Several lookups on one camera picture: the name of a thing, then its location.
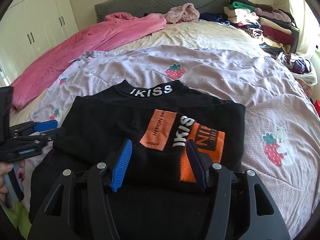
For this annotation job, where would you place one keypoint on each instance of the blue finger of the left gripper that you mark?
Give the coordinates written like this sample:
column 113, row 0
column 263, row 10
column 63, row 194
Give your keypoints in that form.
column 45, row 126

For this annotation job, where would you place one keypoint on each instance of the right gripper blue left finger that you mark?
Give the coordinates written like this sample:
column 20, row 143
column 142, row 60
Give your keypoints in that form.
column 121, row 160

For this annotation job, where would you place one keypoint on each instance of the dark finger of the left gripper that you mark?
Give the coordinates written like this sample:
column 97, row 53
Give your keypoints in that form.
column 52, row 134

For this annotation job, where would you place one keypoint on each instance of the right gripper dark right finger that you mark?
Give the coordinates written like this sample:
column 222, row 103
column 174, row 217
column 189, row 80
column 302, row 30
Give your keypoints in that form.
column 200, row 165

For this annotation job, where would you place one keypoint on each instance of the black IKISS sweater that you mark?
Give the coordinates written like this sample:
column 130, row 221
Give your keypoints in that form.
column 158, row 198

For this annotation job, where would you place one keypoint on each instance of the stack of folded clothes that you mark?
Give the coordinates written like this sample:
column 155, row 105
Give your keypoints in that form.
column 275, row 30

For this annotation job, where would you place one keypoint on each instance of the person's left hand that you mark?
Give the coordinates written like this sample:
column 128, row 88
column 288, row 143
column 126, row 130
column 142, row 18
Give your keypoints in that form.
column 6, row 168

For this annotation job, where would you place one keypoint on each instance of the pink strawberry print quilt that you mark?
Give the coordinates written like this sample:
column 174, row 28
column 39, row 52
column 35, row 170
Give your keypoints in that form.
column 281, row 137

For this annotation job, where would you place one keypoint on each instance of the bright pink blanket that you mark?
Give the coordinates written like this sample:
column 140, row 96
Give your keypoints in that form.
column 116, row 30

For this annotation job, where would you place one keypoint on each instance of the white built-in wardrobe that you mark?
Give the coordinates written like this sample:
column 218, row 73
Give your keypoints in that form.
column 29, row 28

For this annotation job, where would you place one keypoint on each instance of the red plastic bag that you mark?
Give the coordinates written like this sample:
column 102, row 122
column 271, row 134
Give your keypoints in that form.
column 316, row 105

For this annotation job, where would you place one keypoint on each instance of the cream bed sheet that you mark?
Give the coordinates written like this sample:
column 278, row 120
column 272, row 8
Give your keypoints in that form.
column 199, row 35

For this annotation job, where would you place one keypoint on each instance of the dark blue crumpled garment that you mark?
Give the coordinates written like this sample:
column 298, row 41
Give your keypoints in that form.
column 218, row 18

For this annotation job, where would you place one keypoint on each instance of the dusty pink fuzzy garment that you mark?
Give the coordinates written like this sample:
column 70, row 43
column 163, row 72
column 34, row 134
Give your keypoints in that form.
column 182, row 13

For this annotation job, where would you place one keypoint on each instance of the grey quilted headboard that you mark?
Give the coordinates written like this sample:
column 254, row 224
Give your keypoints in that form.
column 139, row 8

